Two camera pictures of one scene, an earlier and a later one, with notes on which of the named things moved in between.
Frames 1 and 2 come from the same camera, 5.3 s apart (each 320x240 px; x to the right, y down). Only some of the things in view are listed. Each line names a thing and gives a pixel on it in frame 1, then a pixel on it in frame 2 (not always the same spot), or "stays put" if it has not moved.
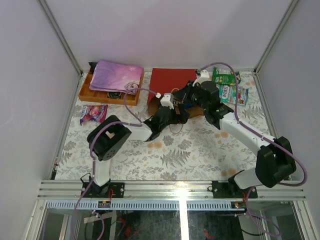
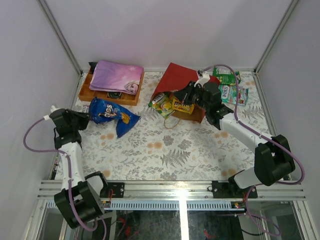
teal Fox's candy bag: (227, 95) stays put
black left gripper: (175, 116) -> (81, 119)
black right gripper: (183, 94) stays put
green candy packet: (225, 76) stays put
